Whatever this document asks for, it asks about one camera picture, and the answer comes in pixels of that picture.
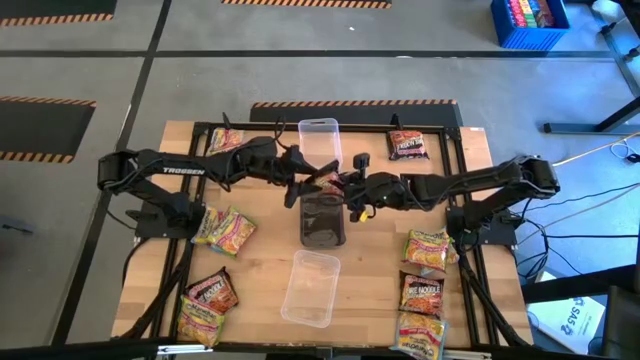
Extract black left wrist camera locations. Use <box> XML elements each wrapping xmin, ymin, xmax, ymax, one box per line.
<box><xmin>285</xmin><ymin>143</ymin><xmax>307</xmax><ymax>165</ymax></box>

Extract black work desk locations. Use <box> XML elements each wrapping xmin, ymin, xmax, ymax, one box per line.
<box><xmin>543</xmin><ymin>0</ymin><xmax>640</xmax><ymax>136</ymax></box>

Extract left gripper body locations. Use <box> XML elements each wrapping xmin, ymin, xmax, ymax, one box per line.
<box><xmin>252</xmin><ymin>137</ymin><xmax>314</xmax><ymax>194</ymax></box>

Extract yellow noodle packet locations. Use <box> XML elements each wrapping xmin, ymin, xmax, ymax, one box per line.
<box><xmin>207</xmin><ymin>127</ymin><xmax>246</xmax><ymax>155</ymax></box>

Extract black bench beam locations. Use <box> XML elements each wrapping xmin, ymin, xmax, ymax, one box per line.
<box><xmin>522</xmin><ymin>264</ymin><xmax>640</xmax><ymax>305</ymax></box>

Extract black hazard-striped floor mat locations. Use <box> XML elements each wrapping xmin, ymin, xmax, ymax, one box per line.
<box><xmin>222</xmin><ymin>0</ymin><xmax>392</xmax><ymax>10</ymax></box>
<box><xmin>0</xmin><ymin>94</ymin><xmax>97</xmax><ymax>164</ymax></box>
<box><xmin>0</xmin><ymin>0</ymin><xmax>119</xmax><ymax>27</ymax></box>
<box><xmin>249</xmin><ymin>98</ymin><xmax>464</xmax><ymax>127</ymax></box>

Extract coloured boxes in crate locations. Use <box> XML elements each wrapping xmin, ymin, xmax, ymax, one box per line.
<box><xmin>507</xmin><ymin>0</ymin><xmax>556</xmax><ymax>29</ymax></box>

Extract silver metal bracket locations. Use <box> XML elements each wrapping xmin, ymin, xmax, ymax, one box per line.
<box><xmin>157</xmin><ymin>343</ymin><xmax>201</xmax><ymax>356</ymax></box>

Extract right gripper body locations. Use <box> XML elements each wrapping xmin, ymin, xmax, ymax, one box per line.
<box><xmin>343</xmin><ymin>172</ymin><xmax>409</xmax><ymax>209</ymax></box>

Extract clear plastic bin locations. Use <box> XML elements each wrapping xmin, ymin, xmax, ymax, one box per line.
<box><xmin>298</xmin><ymin>117</ymin><xmax>344</xmax><ymax>171</ymax></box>
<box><xmin>280</xmin><ymin>249</ymin><xmax>342</xmax><ymax>329</ymax></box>

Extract dark grey plastic bin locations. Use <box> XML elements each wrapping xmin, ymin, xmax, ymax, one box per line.
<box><xmin>298</xmin><ymin>192</ymin><xmax>347</xmax><ymax>249</ymax></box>

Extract black floor cable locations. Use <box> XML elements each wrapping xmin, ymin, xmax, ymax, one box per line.
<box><xmin>514</xmin><ymin>182</ymin><xmax>640</xmax><ymax>281</ymax></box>

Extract black rig crossbar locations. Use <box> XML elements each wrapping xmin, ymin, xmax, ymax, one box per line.
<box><xmin>0</xmin><ymin>338</ymin><xmax>640</xmax><ymax>360</ymax></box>

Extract white floor cable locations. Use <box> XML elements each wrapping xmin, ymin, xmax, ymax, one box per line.
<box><xmin>552</xmin><ymin>130</ymin><xmax>640</xmax><ymax>166</ymax></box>

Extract white printed cardboard box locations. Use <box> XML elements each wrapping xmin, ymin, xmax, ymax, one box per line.
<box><xmin>527</xmin><ymin>295</ymin><xmax>606</xmax><ymax>355</ymax></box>

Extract blue plastic crate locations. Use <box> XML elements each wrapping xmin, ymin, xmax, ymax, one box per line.
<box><xmin>490</xmin><ymin>0</ymin><xmax>571</xmax><ymax>50</ymax></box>

